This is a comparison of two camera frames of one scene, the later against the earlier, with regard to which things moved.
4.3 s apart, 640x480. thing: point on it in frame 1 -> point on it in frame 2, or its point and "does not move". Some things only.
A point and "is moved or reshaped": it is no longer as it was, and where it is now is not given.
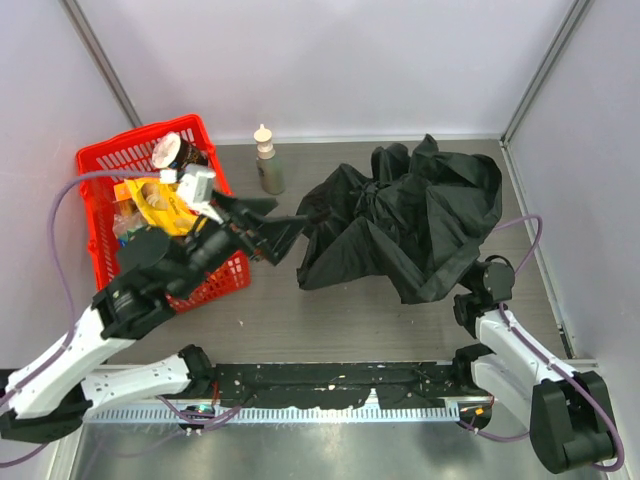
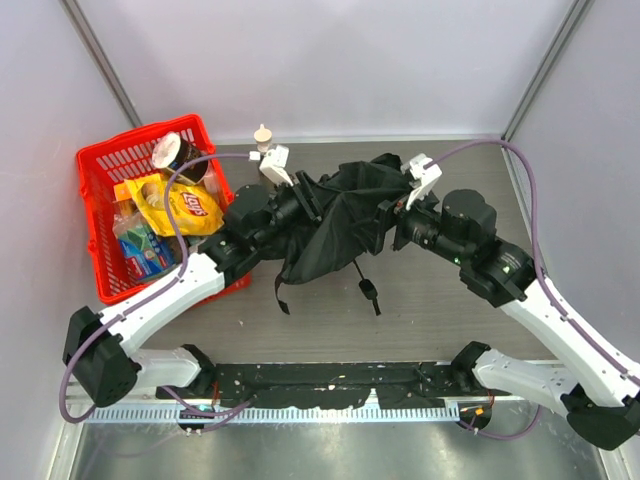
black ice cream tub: x=170 y=152 does not move
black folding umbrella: x=410 y=224 is moved or reshaped
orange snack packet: x=121 y=191 does not move
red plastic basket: x=100 y=195 does not move
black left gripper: x=245 y=232 -> x=308 y=195
